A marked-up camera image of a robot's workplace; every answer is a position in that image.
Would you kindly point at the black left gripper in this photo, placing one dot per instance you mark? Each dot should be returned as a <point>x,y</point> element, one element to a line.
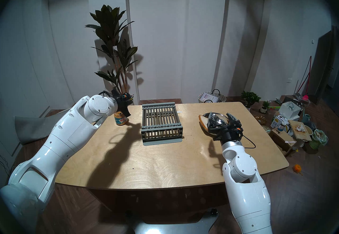
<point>120,105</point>

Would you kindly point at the white bread slice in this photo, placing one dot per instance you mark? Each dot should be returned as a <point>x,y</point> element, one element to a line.
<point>203,122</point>

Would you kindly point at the bushy small potted plant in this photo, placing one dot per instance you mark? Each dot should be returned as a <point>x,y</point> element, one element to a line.
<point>250,97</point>

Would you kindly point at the open peanut butter jar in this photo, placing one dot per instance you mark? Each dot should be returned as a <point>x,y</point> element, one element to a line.
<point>120,120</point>

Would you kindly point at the brown cardboard box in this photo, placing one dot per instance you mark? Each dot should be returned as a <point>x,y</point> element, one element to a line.
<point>282,139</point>

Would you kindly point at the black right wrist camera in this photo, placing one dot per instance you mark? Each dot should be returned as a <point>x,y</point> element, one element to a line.
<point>236,128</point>

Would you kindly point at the pale green jug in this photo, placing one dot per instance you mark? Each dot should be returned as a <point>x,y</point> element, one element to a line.
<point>307,118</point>

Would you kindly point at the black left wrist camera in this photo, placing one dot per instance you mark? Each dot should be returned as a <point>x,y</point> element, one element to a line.
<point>126,97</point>

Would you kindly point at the open white box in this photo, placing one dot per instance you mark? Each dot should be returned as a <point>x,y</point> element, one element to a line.
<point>286,110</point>

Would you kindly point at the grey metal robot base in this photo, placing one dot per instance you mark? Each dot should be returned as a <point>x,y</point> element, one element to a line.
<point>172,228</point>

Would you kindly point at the amber glass bowl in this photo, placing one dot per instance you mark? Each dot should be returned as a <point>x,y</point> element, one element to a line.
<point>261,119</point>

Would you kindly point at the rolled grey mat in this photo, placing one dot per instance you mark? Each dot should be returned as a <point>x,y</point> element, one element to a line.
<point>31,130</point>

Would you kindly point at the crumpled white tissue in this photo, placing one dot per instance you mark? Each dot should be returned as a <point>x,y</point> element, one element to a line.
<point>299,128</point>

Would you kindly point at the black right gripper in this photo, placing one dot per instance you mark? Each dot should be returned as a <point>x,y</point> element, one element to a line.
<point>225,133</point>

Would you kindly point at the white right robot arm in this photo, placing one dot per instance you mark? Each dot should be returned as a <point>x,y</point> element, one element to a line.
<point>246,188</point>

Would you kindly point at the grey metal dish rack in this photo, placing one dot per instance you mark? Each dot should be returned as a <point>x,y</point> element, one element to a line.
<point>169,129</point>

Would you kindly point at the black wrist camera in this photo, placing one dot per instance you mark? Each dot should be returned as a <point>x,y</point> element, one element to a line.
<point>236,128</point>
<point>126,97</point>

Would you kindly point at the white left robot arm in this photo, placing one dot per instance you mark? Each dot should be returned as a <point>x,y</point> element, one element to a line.
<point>61,140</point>

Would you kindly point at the tall potted leafy plant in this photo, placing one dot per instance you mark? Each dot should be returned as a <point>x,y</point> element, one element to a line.
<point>108,21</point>

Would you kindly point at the orange ball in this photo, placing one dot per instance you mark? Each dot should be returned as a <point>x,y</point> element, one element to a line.
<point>297,168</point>

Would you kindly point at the wooden board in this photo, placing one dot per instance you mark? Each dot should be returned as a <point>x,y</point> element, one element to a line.
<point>294,135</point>

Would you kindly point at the stainless steel bowl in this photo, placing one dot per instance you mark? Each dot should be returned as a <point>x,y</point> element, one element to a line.
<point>222,119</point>

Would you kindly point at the tiny potted plant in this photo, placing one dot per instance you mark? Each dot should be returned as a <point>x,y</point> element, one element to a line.
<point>265,104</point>

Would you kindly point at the white plastic spoon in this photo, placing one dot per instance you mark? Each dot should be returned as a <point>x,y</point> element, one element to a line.
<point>290,142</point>

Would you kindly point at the dark door panel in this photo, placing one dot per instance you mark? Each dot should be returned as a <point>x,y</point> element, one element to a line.
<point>324,63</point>

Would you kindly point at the printed white carton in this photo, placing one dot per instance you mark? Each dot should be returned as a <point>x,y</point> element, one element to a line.
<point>275,122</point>

